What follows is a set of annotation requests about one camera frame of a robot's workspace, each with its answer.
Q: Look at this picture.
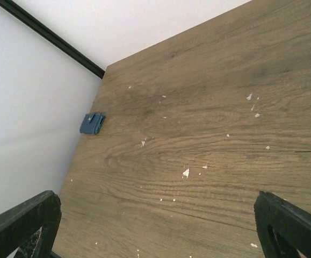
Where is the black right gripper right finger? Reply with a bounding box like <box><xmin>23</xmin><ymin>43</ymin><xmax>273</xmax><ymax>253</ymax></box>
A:
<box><xmin>254</xmin><ymin>191</ymin><xmax>311</xmax><ymax>257</ymax></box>

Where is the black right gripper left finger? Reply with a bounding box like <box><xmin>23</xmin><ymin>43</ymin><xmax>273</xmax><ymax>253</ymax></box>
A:
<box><xmin>0</xmin><ymin>191</ymin><xmax>61</xmax><ymax>257</ymax></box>

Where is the blue leather card holder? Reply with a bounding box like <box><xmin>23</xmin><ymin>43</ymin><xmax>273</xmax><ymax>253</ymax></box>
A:
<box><xmin>79</xmin><ymin>112</ymin><xmax>105</xmax><ymax>134</ymax></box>

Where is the black frame post left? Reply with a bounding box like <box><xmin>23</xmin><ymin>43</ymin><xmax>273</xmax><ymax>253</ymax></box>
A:
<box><xmin>0</xmin><ymin>0</ymin><xmax>105</xmax><ymax>79</ymax></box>

